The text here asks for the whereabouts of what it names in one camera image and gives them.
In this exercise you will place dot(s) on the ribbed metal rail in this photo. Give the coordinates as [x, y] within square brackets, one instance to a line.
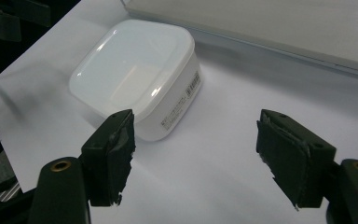
[7, 193]

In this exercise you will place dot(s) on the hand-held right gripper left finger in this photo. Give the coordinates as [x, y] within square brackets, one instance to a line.
[108, 161]

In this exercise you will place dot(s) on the white plastic container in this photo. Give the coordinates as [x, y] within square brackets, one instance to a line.
[180, 105]

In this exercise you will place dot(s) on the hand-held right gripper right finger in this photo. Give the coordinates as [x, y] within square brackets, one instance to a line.
[295, 161]

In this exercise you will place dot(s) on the black equipment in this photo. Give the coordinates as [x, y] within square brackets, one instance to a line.
[12, 15]

